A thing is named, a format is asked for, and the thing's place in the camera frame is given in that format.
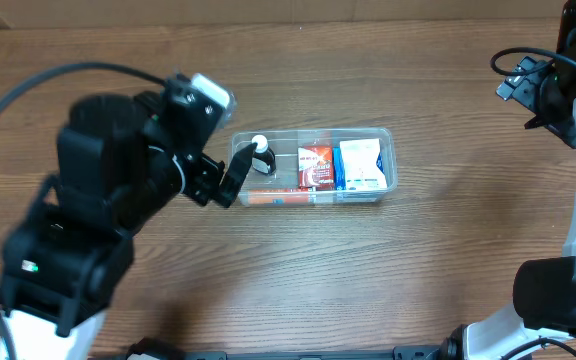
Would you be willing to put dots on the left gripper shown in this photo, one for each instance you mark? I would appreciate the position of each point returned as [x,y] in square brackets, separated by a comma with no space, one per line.
[189,179]

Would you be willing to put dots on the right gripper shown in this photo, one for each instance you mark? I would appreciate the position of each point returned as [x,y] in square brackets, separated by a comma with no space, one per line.
[562,121]

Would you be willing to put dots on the dark bottle white cap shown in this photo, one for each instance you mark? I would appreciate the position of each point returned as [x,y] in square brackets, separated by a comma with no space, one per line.
[263,157]

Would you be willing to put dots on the orange tablet tube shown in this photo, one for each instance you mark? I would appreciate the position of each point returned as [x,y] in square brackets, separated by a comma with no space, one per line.
[294,196]

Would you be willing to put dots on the white and blue box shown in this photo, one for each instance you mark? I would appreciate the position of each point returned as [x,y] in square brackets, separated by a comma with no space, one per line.
[358,165]

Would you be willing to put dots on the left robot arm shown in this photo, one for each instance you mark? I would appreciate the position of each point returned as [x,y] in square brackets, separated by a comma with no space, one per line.
[121,159]

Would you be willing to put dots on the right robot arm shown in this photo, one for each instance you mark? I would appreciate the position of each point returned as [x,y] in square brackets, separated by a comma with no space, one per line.
[543,307]

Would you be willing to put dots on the clear plastic container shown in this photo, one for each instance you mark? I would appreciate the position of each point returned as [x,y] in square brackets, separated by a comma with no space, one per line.
[285,144]

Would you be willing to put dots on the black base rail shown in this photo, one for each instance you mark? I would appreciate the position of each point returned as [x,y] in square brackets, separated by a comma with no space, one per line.
[152,349]

